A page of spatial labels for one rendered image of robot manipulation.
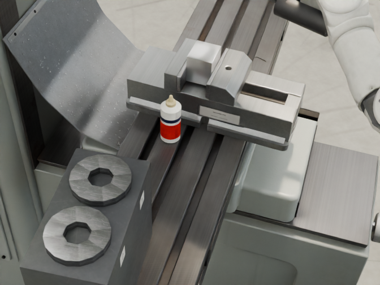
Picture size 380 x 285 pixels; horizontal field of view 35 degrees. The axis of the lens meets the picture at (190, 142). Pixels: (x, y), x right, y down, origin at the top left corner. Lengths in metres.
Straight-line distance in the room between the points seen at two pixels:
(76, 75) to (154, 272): 0.52
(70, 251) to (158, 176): 0.38
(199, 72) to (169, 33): 1.84
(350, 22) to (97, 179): 0.44
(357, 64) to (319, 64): 2.02
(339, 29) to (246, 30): 0.59
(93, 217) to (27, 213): 0.75
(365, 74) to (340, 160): 0.62
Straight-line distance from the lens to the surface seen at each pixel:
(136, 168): 0.91
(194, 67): 1.20
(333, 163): 1.49
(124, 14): 3.16
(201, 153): 1.19
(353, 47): 0.93
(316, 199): 1.41
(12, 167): 1.45
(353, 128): 2.65
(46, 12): 1.34
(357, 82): 0.91
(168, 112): 1.15
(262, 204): 1.31
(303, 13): 0.99
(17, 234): 1.64
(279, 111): 1.19
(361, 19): 0.95
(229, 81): 1.18
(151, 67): 1.27
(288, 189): 1.30
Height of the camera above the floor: 1.77
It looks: 46 degrees down
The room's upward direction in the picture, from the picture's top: 3 degrees clockwise
